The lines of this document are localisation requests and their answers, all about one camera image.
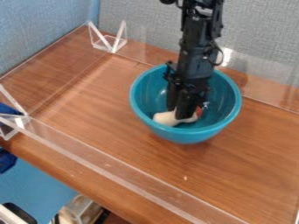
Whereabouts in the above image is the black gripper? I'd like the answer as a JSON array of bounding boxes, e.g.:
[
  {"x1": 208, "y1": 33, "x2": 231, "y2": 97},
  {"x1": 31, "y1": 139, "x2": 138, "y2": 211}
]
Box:
[{"x1": 163, "y1": 40, "x2": 222, "y2": 119}]

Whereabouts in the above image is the blue plastic bowl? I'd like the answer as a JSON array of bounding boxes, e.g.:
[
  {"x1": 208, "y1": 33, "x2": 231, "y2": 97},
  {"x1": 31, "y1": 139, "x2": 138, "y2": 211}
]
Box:
[{"x1": 130, "y1": 65, "x2": 242, "y2": 144}]

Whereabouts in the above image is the white brown toy mushroom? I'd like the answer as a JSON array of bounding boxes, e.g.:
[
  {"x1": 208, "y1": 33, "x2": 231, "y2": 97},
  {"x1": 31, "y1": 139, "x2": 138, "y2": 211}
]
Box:
[{"x1": 154, "y1": 107, "x2": 203, "y2": 127}]

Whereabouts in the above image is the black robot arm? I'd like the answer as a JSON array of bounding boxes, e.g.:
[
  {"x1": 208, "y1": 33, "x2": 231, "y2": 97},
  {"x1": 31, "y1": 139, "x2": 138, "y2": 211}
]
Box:
[{"x1": 160, "y1": 0, "x2": 224, "y2": 120}]

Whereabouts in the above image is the clear acrylic back barrier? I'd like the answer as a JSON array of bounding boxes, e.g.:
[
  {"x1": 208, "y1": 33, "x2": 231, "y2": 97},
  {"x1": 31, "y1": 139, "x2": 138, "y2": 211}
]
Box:
[{"x1": 100, "y1": 28, "x2": 299, "y2": 115}]

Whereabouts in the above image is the clear acrylic barrier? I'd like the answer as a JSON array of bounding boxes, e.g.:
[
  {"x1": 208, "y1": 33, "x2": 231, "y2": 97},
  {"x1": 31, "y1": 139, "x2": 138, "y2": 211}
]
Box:
[
  {"x1": 100, "y1": 28, "x2": 299, "y2": 115},
  {"x1": 0, "y1": 114, "x2": 250, "y2": 224}
]

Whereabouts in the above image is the clear acrylic front barrier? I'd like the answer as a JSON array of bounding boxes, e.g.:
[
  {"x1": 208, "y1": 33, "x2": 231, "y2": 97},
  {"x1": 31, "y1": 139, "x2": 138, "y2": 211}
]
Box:
[{"x1": 0, "y1": 114, "x2": 250, "y2": 224}]

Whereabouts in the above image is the white box under table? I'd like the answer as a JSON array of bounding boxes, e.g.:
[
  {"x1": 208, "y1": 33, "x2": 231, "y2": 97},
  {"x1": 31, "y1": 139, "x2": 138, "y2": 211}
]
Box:
[{"x1": 59, "y1": 194, "x2": 103, "y2": 224}]

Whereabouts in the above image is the blue clamp object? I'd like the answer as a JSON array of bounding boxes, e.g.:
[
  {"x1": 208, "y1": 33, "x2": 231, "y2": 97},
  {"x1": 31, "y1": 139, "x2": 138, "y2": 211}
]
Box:
[{"x1": 0, "y1": 101, "x2": 24, "y2": 175}]

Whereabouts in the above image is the black white device corner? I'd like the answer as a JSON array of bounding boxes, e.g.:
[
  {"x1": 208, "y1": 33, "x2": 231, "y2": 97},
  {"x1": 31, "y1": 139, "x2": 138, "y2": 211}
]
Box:
[{"x1": 0, "y1": 203, "x2": 38, "y2": 224}]

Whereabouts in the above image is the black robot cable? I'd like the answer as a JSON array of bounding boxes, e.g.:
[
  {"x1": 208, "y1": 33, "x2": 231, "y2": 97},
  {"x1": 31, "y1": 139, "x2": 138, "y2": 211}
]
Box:
[{"x1": 206, "y1": 40, "x2": 226, "y2": 67}]

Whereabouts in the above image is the clear acrylic corner bracket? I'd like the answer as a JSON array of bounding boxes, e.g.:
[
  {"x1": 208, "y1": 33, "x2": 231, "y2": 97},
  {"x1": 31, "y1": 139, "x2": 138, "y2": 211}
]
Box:
[{"x1": 88, "y1": 21, "x2": 127, "y2": 53}]

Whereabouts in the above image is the clear acrylic left bracket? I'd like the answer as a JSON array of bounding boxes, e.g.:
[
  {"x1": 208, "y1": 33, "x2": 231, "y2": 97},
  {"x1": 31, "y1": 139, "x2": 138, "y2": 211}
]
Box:
[{"x1": 0, "y1": 84, "x2": 30, "y2": 141}]

